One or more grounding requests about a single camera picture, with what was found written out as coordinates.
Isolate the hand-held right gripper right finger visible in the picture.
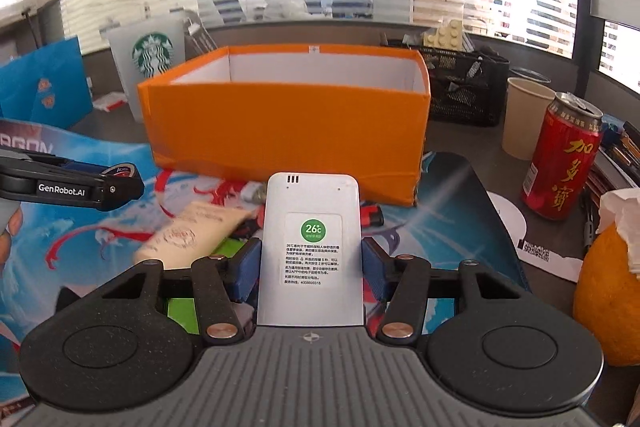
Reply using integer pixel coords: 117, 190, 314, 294
361, 238, 531, 345

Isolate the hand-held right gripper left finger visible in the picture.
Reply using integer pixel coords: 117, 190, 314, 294
95, 238, 263, 344

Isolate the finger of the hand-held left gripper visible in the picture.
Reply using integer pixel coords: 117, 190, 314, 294
0, 146, 138, 180

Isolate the brown sheep-print packet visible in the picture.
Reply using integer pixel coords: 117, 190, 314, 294
132, 201, 261, 270

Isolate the green packet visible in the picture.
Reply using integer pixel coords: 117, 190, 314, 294
167, 239, 251, 335

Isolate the white remote device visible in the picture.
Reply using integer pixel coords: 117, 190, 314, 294
257, 172, 368, 328

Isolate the orange cardboard box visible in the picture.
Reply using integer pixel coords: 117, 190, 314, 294
137, 46, 432, 208

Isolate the white and red card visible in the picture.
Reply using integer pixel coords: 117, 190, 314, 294
92, 92, 126, 112

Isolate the printed desk mat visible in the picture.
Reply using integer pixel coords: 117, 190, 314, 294
0, 117, 531, 427

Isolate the blue paper bag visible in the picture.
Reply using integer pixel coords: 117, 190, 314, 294
0, 36, 94, 132

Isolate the frosted plastic cup green logo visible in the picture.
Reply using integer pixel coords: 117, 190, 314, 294
102, 16, 187, 124

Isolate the white printed paper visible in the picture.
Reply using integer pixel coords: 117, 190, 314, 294
487, 191, 583, 283

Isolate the black and white carton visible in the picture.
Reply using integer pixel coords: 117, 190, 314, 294
182, 12, 218, 58

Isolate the black mesh desk organizer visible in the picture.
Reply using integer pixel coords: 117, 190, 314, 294
380, 38, 511, 128

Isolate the beige paper cup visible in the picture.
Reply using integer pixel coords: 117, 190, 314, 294
501, 77, 557, 161

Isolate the red drink can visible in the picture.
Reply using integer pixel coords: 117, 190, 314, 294
520, 92, 604, 222

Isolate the orange fruit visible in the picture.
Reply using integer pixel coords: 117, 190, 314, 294
572, 224, 640, 368

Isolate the cream building brick plate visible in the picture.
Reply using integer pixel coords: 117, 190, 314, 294
422, 19, 473, 52

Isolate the white tissue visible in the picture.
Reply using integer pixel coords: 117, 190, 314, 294
597, 189, 640, 278

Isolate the bundle of pens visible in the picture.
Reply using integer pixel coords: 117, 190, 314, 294
582, 119, 640, 258

